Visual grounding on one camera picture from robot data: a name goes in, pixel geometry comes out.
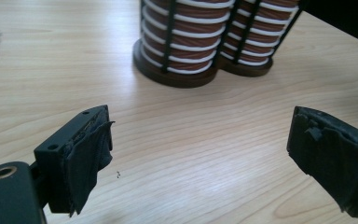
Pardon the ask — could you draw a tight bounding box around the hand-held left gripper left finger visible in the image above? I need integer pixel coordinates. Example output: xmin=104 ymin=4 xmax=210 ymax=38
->
xmin=34 ymin=104 xmax=117 ymax=218

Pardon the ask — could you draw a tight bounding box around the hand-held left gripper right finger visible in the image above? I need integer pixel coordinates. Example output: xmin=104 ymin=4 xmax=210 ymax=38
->
xmin=286 ymin=105 xmax=358 ymax=219

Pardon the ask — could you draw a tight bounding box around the stack of brown paper cups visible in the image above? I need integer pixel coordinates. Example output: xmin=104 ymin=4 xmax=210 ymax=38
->
xmin=220 ymin=0 xmax=301 ymax=67
xmin=139 ymin=0 xmax=236 ymax=76

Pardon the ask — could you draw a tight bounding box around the dark curtain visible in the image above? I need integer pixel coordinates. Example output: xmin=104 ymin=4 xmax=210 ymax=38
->
xmin=302 ymin=0 xmax=358 ymax=43

